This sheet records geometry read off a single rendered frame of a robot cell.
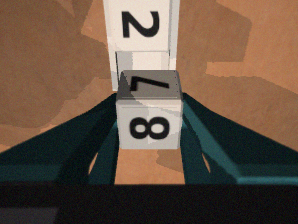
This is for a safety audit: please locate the white rectangular tray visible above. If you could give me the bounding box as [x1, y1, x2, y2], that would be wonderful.
[103, 0, 180, 91]

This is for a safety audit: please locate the white number cube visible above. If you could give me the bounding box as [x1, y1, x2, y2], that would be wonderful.
[116, 70, 184, 149]
[108, 0, 173, 52]

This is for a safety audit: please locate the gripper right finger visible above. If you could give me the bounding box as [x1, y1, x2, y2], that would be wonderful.
[180, 92, 298, 185]

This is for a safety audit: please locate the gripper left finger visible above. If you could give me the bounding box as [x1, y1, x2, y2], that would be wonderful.
[0, 93, 120, 184]

